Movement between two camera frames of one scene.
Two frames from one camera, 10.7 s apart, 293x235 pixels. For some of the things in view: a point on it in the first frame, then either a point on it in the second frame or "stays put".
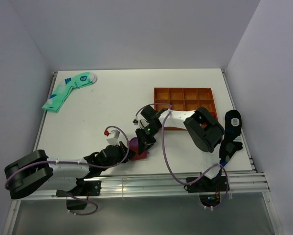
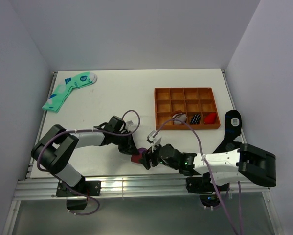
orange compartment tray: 190,99 stays put
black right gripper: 149,142 -> 149,154
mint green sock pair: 56,99 stays put
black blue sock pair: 233,123 stays put
